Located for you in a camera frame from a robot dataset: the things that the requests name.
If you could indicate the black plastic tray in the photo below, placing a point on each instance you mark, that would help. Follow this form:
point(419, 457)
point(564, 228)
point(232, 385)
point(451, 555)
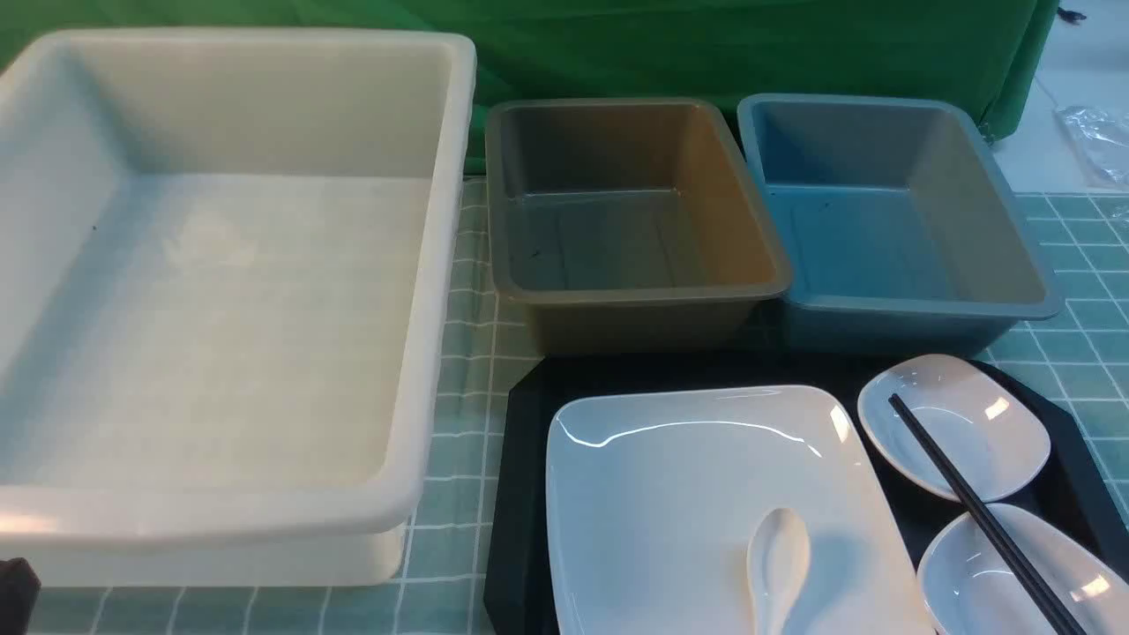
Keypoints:
point(1069, 493)

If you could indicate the green checked tablecloth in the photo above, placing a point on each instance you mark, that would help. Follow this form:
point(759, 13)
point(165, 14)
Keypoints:
point(1076, 360)

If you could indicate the large white plastic bin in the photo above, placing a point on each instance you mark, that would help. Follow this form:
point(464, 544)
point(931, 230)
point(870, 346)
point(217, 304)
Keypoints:
point(226, 259)

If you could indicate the white small dish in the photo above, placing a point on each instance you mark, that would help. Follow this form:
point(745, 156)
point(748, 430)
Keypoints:
point(969, 589)
point(995, 441)

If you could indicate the clear plastic bag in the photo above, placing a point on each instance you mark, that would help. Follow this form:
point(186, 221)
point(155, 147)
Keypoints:
point(1098, 138)

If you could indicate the white ceramic spoon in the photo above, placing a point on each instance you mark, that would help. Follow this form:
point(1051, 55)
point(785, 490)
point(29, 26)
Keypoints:
point(777, 559)

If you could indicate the brown plastic bin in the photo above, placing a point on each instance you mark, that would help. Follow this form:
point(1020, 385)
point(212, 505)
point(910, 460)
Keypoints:
point(627, 224)

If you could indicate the blue plastic bin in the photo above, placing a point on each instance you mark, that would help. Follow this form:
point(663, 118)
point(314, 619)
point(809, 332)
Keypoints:
point(903, 234)

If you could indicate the green backdrop cloth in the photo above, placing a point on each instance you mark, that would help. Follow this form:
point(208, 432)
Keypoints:
point(979, 56)

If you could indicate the large white rectangular plate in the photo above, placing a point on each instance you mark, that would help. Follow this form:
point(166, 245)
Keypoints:
point(652, 499)

